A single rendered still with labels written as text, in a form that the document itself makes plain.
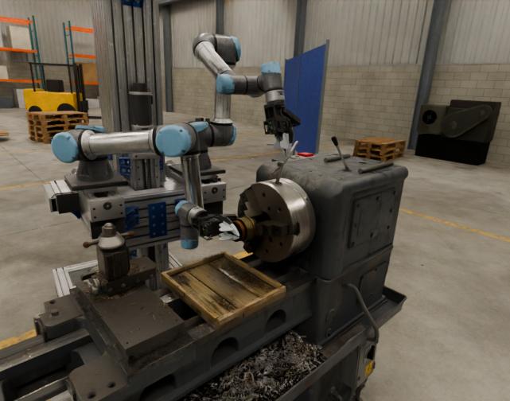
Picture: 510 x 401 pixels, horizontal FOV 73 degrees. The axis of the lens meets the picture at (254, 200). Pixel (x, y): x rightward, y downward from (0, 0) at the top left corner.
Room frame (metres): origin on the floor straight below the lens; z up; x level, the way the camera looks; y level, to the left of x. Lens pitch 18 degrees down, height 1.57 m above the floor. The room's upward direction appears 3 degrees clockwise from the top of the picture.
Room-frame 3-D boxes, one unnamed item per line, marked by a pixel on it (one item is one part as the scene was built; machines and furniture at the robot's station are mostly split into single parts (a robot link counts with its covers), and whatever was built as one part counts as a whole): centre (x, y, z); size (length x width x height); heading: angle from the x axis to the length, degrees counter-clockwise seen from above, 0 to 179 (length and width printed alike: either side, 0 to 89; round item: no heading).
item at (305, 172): (1.55, -0.35, 1.06); 0.59 x 0.48 x 0.39; 133
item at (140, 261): (0.94, 0.40, 0.99); 0.20 x 0.10 x 0.05; 133
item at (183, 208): (1.31, 0.27, 1.08); 0.11 x 0.08 x 0.09; 42
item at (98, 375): (0.83, 0.40, 0.90); 0.47 x 0.30 x 0.06; 43
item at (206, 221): (1.19, 0.17, 1.08); 0.12 x 0.09 x 0.08; 42
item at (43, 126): (9.34, 5.32, 0.36); 1.26 x 0.86 x 0.73; 145
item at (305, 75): (8.06, -0.87, 1.18); 4.12 x 0.80 x 2.35; 5
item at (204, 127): (1.78, 0.31, 1.33); 0.13 x 0.12 x 0.14; 121
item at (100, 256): (0.92, 0.41, 1.07); 0.07 x 0.07 x 0.10; 43
